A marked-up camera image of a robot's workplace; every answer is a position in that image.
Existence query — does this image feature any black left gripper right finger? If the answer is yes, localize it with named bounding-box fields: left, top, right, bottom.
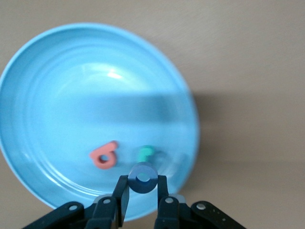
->
left=153, top=174, right=246, bottom=229

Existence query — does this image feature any blue plate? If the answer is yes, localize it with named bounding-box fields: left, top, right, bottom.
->
left=0, top=22, right=200, bottom=222

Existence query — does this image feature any blue letter o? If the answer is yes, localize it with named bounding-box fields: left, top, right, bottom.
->
left=128, top=162, right=158, bottom=194

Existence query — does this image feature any teal letter j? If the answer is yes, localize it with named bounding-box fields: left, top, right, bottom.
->
left=137, top=145, right=156, bottom=164

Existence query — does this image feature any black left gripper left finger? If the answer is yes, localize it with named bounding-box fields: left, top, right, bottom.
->
left=22, top=175, right=131, bottom=229

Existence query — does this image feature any pink letter a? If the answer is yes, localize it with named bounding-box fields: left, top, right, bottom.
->
left=89, top=140, right=118, bottom=170

